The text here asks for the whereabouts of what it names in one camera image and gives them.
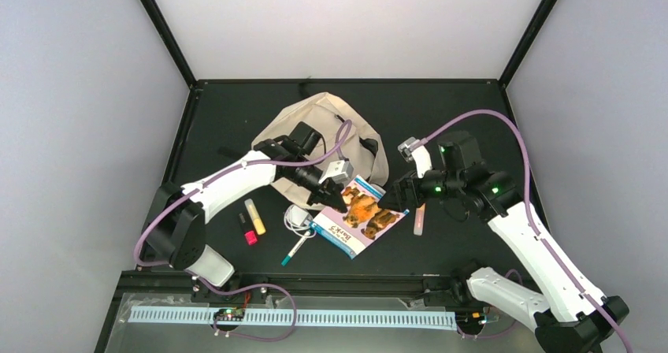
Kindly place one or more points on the yellow highlighter pen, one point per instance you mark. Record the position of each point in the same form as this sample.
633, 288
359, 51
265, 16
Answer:
255, 217

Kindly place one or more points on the white charger with cable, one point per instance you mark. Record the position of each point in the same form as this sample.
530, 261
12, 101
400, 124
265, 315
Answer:
298, 220

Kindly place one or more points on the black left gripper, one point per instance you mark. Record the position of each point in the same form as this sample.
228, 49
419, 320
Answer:
327, 192

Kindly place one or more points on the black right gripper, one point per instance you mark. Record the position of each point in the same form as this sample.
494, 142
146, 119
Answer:
398, 204

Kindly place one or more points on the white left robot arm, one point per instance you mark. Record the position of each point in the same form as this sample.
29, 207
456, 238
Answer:
175, 234

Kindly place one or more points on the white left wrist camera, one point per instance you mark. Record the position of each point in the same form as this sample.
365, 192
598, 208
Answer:
339, 172

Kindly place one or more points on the colourful blue children's book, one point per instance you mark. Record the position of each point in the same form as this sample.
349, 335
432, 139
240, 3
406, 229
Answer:
362, 224

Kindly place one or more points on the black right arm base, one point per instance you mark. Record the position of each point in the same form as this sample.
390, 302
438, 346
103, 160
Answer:
451, 293

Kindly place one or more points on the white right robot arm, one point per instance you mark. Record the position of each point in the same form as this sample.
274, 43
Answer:
566, 311

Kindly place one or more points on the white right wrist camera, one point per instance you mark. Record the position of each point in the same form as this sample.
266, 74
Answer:
414, 150

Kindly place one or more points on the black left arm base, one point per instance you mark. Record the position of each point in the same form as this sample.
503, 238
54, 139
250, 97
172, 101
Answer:
235, 291

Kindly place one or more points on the orange highlighter pen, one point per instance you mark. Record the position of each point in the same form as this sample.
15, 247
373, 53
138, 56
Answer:
419, 220

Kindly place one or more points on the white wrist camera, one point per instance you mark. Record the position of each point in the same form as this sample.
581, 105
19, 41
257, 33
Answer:
339, 172
414, 150

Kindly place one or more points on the cream canvas backpack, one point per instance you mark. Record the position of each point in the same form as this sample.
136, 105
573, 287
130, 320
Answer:
322, 129

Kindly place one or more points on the light blue slotted cable duct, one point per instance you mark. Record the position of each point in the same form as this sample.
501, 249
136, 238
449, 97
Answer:
393, 319

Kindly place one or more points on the pink and black highlighter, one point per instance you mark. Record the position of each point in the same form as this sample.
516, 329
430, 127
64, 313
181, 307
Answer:
247, 228

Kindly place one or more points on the teal capped white marker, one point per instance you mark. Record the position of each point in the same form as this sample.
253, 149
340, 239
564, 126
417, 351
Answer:
294, 250

